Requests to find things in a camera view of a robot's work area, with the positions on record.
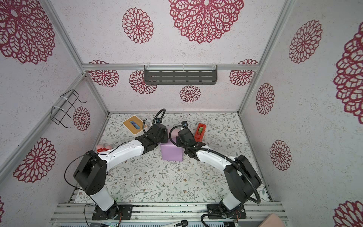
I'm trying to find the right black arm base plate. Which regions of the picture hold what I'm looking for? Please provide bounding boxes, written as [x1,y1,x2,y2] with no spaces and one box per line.
[207,203,247,219]

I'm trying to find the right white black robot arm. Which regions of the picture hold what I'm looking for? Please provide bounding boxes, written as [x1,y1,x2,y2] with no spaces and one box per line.
[170,128,261,212]

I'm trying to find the black knob handle front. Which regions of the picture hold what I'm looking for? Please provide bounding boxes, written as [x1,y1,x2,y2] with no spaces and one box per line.
[161,219,188,227]

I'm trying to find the white box with wooden lid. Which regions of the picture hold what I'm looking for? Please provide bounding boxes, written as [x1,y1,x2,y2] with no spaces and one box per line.
[123,115,148,137]

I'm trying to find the red tape dispenser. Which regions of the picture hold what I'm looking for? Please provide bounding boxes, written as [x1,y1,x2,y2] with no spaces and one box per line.
[194,123,207,142]

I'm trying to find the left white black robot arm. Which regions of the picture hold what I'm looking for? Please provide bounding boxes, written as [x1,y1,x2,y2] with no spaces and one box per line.
[73,123,168,212]

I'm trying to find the pink plush toy red dress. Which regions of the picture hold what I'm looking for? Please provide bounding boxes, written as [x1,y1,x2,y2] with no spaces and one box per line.
[96,144,113,153]

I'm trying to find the blue item on wooden lid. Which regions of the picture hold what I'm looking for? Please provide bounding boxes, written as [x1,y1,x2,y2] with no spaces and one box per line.
[130,121,140,130]

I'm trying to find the pink wrapping paper sheet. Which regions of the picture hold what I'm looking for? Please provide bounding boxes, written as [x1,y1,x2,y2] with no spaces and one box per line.
[161,137,184,162]

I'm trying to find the pink object bottom right corner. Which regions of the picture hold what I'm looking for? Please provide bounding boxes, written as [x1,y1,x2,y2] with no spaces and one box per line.
[259,214,285,227]

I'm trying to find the grey slotted wall shelf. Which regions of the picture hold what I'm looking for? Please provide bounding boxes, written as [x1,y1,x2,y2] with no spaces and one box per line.
[143,65,218,85]

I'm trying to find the black wire wall rack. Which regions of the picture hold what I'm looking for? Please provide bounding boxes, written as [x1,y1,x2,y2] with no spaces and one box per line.
[50,89,86,129]

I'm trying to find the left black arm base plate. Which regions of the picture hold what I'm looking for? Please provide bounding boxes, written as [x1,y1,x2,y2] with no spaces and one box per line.
[92,204,133,220]

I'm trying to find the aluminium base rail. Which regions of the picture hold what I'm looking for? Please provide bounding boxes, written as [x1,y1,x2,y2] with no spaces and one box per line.
[49,202,291,227]

